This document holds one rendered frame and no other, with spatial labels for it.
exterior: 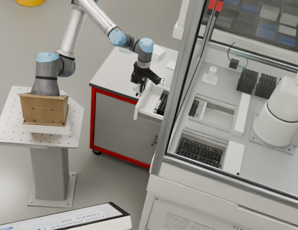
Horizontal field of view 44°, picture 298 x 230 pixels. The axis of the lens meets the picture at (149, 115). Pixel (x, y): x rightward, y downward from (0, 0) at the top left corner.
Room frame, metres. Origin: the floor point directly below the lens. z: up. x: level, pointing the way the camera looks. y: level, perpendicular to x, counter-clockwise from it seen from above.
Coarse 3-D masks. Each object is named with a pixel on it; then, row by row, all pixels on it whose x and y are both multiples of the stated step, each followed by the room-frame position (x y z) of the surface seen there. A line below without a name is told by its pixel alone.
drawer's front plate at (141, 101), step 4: (148, 84) 1.67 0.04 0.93; (148, 88) 1.64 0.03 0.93; (144, 92) 1.59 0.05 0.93; (148, 92) 1.66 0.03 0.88; (144, 96) 1.58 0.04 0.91; (140, 100) 1.52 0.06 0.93; (144, 100) 1.59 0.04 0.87; (140, 104) 1.50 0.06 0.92; (136, 108) 1.47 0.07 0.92; (140, 108) 1.52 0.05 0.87; (136, 112) 1.47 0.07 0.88; (136, 116) 1.47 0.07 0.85
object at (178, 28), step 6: (186, 0) 2.39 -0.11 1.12; (186, 6) 2.39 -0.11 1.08; (180, 12) 2.40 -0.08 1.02; (186, 12) 2.39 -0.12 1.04; (180, 18) 2.40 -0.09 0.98; (180, 24) 2.40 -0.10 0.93; (174, 30) 2.40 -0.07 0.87; (180, 30) 2.39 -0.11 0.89; (174, 36) 2.40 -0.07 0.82; (180, 36) 2.39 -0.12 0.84
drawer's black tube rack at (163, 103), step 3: (165, 93) 1.65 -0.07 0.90; (168, 93) 1.66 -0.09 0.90; (165, 96) 1.63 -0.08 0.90; (165, 99) 1.60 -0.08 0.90; (162, 102) 1.57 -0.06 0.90; (165, 102) 1.58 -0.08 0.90; (162, 105) 1.54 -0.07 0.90; (165, 105) 1.55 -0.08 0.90; (159, 108) 1.52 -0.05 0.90; (162, 108) 1.52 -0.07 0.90; (159, 111) 1.53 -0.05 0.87; (162, 111) 1.50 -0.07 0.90; (159, 114) 1.50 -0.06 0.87; (162, 114) 1.51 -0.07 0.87
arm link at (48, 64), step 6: (42, 54) 1.53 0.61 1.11; (48, 54) 1.54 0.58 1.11; (54, 54) 1.55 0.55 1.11; (36, 60) 1.52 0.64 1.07; (42, 60) 1.51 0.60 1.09; (48, 60) 1.51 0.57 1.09; (54, 60) 1.53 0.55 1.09; (60, 60) 1.58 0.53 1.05; (36, 66) 1.50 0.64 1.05; (42, 66) 1.49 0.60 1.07; (48, 66) 1.49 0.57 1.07; (54, 66) 1.51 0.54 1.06; (60, 66) 1.55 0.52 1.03; (36, 72) 1.48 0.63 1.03; (42, 72) 1.47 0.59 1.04; (48, 72) 1.47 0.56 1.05; (54, 72) 1.50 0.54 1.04; (60, 72) 1.55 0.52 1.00
